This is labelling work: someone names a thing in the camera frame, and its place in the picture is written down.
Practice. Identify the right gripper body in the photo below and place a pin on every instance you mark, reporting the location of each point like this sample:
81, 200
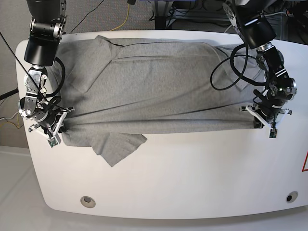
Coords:
49, 123

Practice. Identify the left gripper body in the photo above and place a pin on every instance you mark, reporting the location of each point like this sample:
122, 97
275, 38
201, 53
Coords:
269, 117

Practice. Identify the grey T-shirt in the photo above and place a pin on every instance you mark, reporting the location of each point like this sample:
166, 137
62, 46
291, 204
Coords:
124, 89

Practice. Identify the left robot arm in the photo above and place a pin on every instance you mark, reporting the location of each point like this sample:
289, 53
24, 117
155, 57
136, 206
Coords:
250, 23

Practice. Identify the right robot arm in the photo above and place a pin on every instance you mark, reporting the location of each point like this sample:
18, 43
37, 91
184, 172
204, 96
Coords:
46, 29

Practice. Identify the red triangle sticker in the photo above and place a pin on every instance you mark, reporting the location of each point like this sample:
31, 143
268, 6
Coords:
305, 165

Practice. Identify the grey table grommet hole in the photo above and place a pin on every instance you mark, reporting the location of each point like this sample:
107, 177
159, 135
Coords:
88, 202

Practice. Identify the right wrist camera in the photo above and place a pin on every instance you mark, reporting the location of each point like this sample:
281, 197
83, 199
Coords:
54, 141

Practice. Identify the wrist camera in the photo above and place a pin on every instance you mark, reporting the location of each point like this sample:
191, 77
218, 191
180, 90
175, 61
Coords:
54, 141
273, 133

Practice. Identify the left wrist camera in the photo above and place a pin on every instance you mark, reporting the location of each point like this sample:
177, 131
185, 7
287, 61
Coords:
273, 133

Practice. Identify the black table mount hole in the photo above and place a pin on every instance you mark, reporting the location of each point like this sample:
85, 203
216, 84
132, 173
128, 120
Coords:
292, 196

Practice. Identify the aluminium frame rail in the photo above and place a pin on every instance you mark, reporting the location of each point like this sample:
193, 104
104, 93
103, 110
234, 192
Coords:
200, 17

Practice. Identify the black table leg post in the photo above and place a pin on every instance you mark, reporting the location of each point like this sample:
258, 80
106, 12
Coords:
160, 22

